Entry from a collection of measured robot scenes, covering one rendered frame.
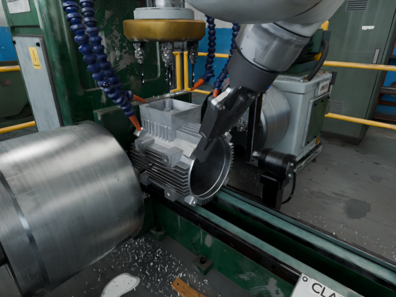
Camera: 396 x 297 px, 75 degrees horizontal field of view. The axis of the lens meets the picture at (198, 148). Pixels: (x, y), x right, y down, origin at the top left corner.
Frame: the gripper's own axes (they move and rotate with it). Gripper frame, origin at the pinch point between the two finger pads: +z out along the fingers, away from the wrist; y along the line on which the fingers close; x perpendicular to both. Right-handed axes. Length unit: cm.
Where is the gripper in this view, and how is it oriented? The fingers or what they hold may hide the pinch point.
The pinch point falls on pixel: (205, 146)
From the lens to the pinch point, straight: 52.0
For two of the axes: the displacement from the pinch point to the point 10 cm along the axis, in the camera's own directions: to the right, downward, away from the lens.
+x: 6.5, 6.9, -3.1
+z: -3.7, 6.5, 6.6
